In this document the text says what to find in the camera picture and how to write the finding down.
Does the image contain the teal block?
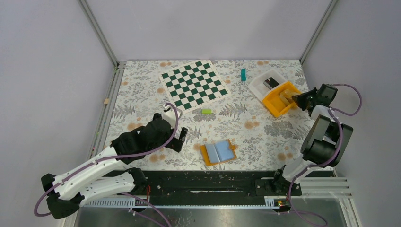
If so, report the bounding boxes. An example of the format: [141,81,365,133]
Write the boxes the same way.
[241,69,247,82]

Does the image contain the black card in white bin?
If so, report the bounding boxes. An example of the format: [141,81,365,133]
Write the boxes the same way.
[263,77,279,90]

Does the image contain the aluminium rail front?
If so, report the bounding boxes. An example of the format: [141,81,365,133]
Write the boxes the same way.
[85,177,352,209]

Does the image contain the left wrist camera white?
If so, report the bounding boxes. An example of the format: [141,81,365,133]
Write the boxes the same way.
[161,105,176,128]

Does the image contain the orange leather card holder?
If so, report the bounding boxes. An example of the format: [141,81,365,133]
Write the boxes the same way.
[200,140,237,166]

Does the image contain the orange plastic bin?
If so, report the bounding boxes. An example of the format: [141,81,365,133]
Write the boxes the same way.
[262,82,301,118]

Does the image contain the green white chessboard mat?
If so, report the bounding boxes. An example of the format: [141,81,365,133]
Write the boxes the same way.
[159,60,231,113]

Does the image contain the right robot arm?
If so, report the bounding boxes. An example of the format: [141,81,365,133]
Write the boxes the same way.
[270,84,354,196]

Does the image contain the floral tablecloth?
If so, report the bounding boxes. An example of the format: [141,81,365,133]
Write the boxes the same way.
[105,60,314,171]

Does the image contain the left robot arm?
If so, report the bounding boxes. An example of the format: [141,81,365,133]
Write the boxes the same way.
[40,108,188,219]

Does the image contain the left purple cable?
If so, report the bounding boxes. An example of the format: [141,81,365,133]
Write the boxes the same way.
[34,103,180,218]

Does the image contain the lime green block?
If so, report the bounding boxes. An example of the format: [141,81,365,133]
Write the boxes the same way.
[201,109,212,114]

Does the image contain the white plastic bin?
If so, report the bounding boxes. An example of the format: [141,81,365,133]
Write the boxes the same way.
[248,69,288,101]

